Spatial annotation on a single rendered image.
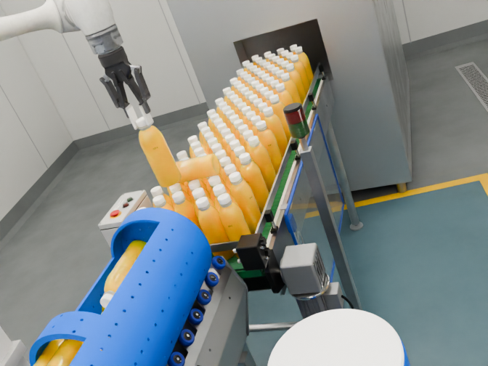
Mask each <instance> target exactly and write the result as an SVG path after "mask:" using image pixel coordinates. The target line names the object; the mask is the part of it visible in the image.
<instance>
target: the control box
mask: <svg viewBox="0 0 488 366"><path fill-rule="evenodd" d="M129 197H132V198H133V200H131V201H129V202H127V198H129ZM120 203H121V204H120ZM124 203H128V204H129V205H128V206H126V207H123V204H124ZM118 205H119V206H118ZM116 207H117V208H116ZM142 207H145V208H153V205H152V203H151V202H150V199H149V198H148V196H147V193H146V191H145V190H140V191H136V192H129V193H125V194H122V196H120V198H119V199H118V200H117V202H116V203H115V204H114V206H113V207H112V208H111V209H110V210H109V211H108V213H107V214H106V216H105V217H104V218H103V220H102V221H101V222H100V223H99V224H98V227H99V229H100V230H101V232H102V234H103V235H104V237H105V239H106V241H107V243H108V245H109V246H110V245H111V240H112V238H113V235H114V234H115V232H116V230H117V229H118V228H119V227H120V225H121V224H122V222H123V221H124V219H125V218H126V217H127V216H128V215H130V214H132V213H133V212H135V211H136V210H137V209H139V208H142ZM114 209H115V210H119V211H120V212H119V214H118V215H117V216H110V213H111V212H112V211H114Z"/></svg>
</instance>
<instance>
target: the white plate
mask: <svg viewBox="0 0 488 366"><path fill-rule="evenodd" d="M268 366H404V349H403V346H402V342H401V340H400V338H399V336H398V334H397V332H396V331H395V330H394V329H393V328H392V326H390V324H388V323H387V322H386V321H385V320H383V319H382V318H380V317H378V316H376V315H374V314H371V313H369V312H365V311H361V310H357V309H333V310H328V311H325V312H320V313H317V314H314V315H312V316H310V317H307V318H306V319H304V320H302V321H300V322H298V323H297V324H295V325H294V326H293V327H292V328H291V329H289V330H288V331H287V332H286V333H285V334H284V335H283V336H282V337H281V339H280V340H279V341H278V342H277V344H276V345H275V347H274V348H273V350H272V353H271V355H270V358H269V362H268Z"/></svg>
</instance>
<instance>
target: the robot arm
mask: <svg viewBox="0 0 488 366"><path fill-rule="evenodd" d="M45 29H52V30H55V31H57V32H58V33H68V32H75V31H80V30H82V32H83V33H84V35H85V37H86V40H87V41H88V43H89V46H90V48H91V50H92V52H93V54H99V55H98V59H99V61H100V63H101V65H102V67H103V68H104V69H105V74H104V75H103V76H102V77H101V78H100V79H99V80H100V81H101V82H102V84H103V85H104V86H105V88H106V89H107V92H108V94H109V95H110V98H111V99H112V101H113V103H114V105H115V107H116V108H119V107H120V108H123V110H124V112H125V114H126V117H127V118H130V120H131V123H132V125H133V127H134V129H135V130H136V129H138V125H137V123H136V120H137V119H138V118H137V115H136V113H135V111H134V109H133V107H132V104H130V103H129V102H128V100H127V96H126V92H125V89H124V86H123V82H125V84H127V85H128V86H129V88H130V90H131V91H132V92H133V94H134V96H135V97H136V98H137V100H138V102H139V105H138V106H139V109H140V111H141V113H142V115H143V117H144V119H145V121H146V123H147V126H148V127H149V126H151V125H152V124H153V123H154V121H153V119H152V116H151V115H150V112H151V111H150V107H149V105H148V103H147V100H148V99H149V98H151V95H150V92H149V90H148V88H147V84H146V82H145V79H144V76H143V75H142V66H141V65H138V66H135V65H132V64H131V63H130V62H129V61H128V57H127V55H126V52H125V50H124V48H123V47H122V46H120V45H121V44H122V43H123V39H122V37H121V35H120V33H119V30H118V27H117V25H116V24H115V21H114V17H113V11H112V8H111V6H110V2H109V1H108V0H46V2H45V4H44V5H43V6H41V7H39V8H36V9H32V10H30V11H27V12H22V13H19V14H16V15H10V16H6V17H0V41H4V40H7V39H9V38H13V37H15V36H20V35H23V34H25V33H30V32H34V31H40V30H45ZM131 71H133V74H134V76H135V79H136V81H137V83H136V82H135V80H134V77H133V75H132V74H131ZM110 78H111V79H112V80H113V83H114V85H113V83H112V81H111V80H110ZM137 84H138V85H137ZM115 88H116V89H115ZM116 90H117V91H116ZM129 104H130V105H129Z"/></svg>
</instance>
